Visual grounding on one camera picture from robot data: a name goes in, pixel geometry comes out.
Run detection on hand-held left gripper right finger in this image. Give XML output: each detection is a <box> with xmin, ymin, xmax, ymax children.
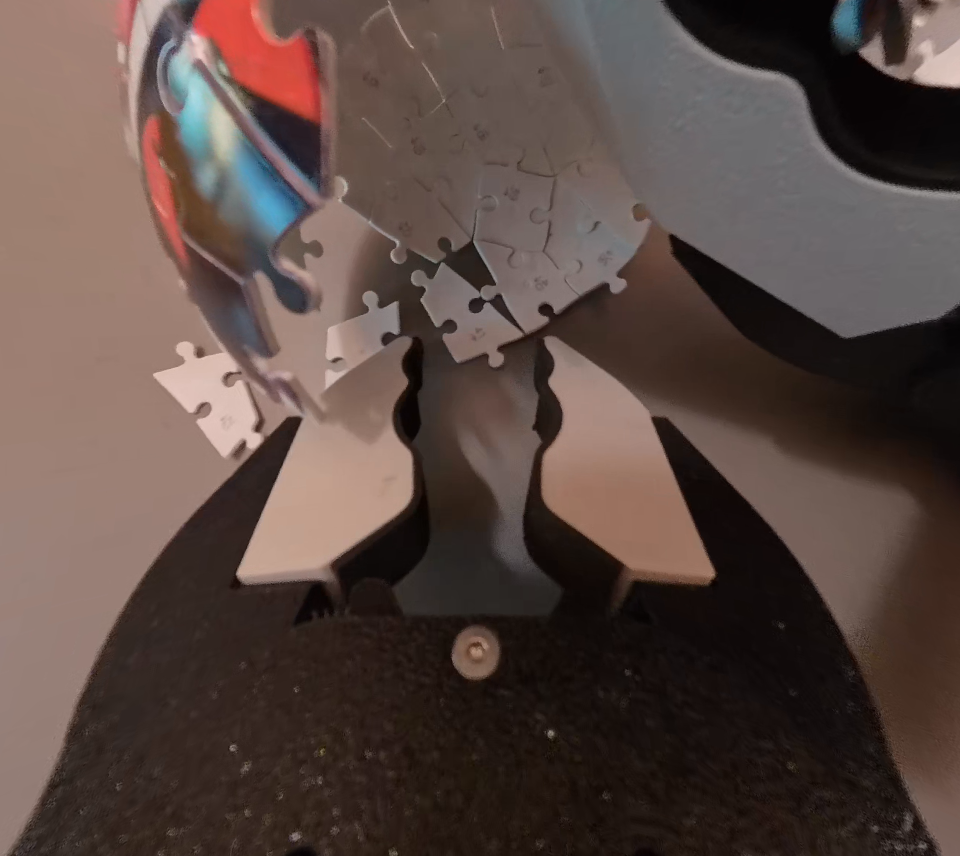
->
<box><xmin>523</xmin><ymin>337</ymin><xmax>717</xmax><ymax>613</ymax></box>

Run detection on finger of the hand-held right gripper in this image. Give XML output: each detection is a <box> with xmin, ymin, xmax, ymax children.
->
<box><xmin>536</xmin><ymin>0</ymin><xmax>960</xmax><ymax>341</ymax></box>

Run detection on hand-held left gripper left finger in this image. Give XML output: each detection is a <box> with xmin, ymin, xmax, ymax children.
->
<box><xmin>234</xmin><ymin>335</ymin><xmax>430</xmax><ymax>610</ymax></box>

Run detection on partly built puzzle ball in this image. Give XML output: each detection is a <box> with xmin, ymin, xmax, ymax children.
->
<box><xmin>116</xmin><ymin>0</ymin><xmax>652</xmax><ymax>422</ymax></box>

